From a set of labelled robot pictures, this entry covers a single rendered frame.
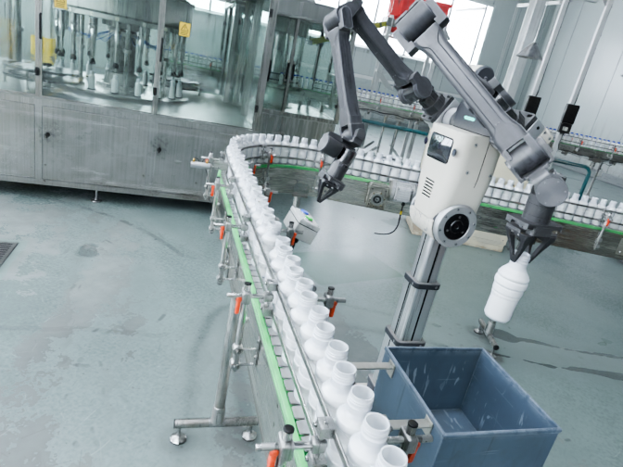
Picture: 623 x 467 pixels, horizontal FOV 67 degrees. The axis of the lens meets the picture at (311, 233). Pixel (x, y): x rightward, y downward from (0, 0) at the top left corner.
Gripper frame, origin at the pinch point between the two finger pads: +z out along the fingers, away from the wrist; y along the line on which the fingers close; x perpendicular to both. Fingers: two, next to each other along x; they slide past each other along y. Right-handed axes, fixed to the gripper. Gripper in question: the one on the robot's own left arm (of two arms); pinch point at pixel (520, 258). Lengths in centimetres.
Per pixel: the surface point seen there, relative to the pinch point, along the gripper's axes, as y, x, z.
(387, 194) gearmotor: 59, 169, 34
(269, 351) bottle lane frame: -51, 8, 29
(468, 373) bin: 12.0, 14.8, 43.5
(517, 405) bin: 12.9, -3.1, 39.3
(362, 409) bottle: -47, -27, 14
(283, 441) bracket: -58, -26, 20
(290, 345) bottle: -49, 3, 24
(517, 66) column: 686, 852, -103
